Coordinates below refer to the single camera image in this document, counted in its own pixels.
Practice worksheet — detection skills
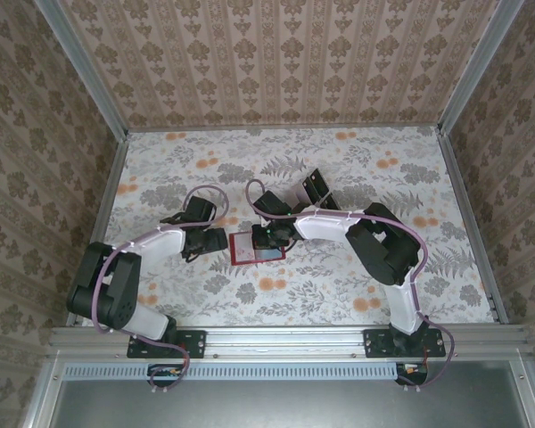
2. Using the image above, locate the red leather card holder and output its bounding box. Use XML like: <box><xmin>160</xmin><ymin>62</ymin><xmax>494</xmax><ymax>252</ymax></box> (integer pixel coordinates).
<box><xmin>228</xmin><ymin>230</ymin><xmax>290</xmax><ymax>268</ymax></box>

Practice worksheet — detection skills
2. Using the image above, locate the grey metal sheet panel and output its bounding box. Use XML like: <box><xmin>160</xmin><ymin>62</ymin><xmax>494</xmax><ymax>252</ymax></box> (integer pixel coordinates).
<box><xmin>48</xmin><ymin>361</ymin><xmax>530</xmax><ymax>428</ymax></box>

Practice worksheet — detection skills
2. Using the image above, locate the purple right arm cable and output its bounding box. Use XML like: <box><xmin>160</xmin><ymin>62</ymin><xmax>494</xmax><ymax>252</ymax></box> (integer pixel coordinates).
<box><xmin>244</xmin><ymin>178</ymin><xmax>456</xmax><ymax>394</ymax></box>

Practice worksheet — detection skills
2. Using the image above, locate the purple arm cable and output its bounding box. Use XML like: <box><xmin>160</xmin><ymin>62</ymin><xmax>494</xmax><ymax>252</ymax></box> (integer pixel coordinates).
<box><xmin>244</xmin><ymin>178</ymin><xmax>456</xmax><ymax>394</ymax></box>
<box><xmin>91</xmin><ymin>185</ymin><xmax>231</xmax><ymax>396</ymax></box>

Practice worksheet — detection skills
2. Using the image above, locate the long aluminium mounting rail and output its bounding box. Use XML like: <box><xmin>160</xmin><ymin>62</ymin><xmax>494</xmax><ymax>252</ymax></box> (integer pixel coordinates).
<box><xmin>48</xmin><ymin>325</ymin><xmax>535</xmax><ymax>361</ymax></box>

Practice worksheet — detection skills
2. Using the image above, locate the aluminium table side rail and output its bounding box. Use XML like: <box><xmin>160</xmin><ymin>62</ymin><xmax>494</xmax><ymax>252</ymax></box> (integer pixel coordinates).
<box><xmin>65</xmin><ymin>131</ymin><xmax>133</xmax><ymax>329</ymax></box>
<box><xmin>435</xmin><ymin>127</ymin><xmax>510</xmax><ymax>326</ymax></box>

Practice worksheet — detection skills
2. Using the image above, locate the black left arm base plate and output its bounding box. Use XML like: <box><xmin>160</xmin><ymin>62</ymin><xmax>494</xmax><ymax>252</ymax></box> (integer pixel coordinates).
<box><xmin>127</xmin><ymin>328</ymin><xmax>207</xmax><ymax>360</ymax></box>

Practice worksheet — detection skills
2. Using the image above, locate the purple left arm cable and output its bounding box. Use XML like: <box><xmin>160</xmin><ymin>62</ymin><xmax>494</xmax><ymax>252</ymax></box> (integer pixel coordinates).
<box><xmin>91</xmin><ymin>185</ymin><xmax>231</xmax><ymax>396</ymax></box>

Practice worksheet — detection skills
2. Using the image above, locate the white slotted cable duct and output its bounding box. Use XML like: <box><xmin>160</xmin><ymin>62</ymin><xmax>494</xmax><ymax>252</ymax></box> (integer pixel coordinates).
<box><xmin>64</xmin><ymin>361</ymin><xmax>405</xmax><ymax>381</ymax></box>

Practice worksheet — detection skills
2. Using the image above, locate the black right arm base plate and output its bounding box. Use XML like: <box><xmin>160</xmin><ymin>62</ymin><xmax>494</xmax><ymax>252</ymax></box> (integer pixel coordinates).
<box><xmin>363</xmin><ymin>328</ymin><xmax>447</xmax><ymax>360</ymax></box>

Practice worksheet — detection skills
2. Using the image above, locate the black cable connector box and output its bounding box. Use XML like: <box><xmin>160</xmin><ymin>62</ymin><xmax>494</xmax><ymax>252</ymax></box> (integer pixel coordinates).
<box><xmin>395</xmin><ymin>361</ymin><xmax>430</xmax><ymax>387</ymax></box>

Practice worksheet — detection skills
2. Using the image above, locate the aluminium frame post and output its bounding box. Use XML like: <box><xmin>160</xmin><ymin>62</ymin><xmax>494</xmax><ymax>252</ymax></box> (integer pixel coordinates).
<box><xmin>437</xmin><ymin>0</ymin><xmax>526</xmax><ymax>137</ymax></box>
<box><xmin>31</xmin><ymin>0</ymin><xmax>131</xmax><ymax>142</ymax></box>

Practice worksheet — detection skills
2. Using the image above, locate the aluminium lower frame bar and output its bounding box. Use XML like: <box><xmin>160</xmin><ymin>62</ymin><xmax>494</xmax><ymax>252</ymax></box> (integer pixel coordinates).
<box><xmin>25</xmin><ymin>356</ymin><xmax>67</xmax><ymax>428</ymax></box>
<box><xmin>507</xmin><ymin>356</ymin><xmax>535</xmax><ymax>428</ymax></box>

